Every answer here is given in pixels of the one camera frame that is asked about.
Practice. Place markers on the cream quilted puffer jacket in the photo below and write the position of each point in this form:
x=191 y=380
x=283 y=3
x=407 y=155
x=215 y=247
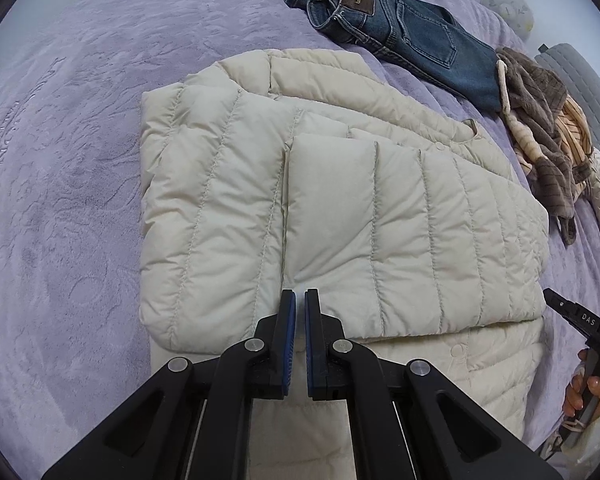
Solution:
x=205 y=210

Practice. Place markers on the person's right hand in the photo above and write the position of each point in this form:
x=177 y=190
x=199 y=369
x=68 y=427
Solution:
x=577 y=390

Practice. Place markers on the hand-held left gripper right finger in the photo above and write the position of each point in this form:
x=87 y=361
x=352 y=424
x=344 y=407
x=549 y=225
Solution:
x=310 y=345

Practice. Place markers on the purple embossed blanket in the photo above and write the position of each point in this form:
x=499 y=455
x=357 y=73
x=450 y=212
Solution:
x=70 y=160

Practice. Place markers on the grey quilted headboard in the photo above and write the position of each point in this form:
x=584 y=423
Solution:
x=585 y=90

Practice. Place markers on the cream striped garment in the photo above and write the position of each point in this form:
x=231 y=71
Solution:
x=576 y=130

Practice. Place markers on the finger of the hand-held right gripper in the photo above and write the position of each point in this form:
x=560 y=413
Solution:
x=572 y=312

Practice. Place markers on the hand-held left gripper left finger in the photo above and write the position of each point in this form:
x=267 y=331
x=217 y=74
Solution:
x=290 y=345

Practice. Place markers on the brown plush garment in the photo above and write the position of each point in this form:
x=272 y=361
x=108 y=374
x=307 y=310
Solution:
x=545 y=110

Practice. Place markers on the pale round plush toy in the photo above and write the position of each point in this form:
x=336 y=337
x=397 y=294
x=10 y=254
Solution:
x=510 y=7

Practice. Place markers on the blue denim jeans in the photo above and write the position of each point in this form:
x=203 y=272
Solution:
x=420 y=35

